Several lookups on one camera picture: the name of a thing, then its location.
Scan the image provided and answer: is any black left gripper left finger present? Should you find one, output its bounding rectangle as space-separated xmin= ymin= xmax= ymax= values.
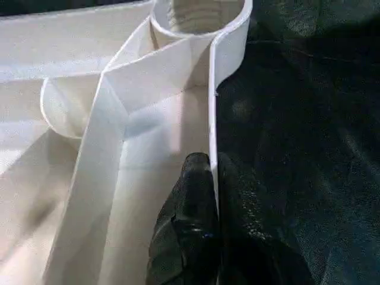
xmin=146 ymin=151 xmax=223 ymax=285

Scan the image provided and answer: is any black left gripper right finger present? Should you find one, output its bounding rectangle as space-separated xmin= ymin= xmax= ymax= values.
xmin=217 ymin=150 xmax=316 ymax=285

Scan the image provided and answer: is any white plastic table top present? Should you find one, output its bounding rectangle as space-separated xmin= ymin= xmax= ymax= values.
xmin=0 ymin=0 xmax=254 ymax=285

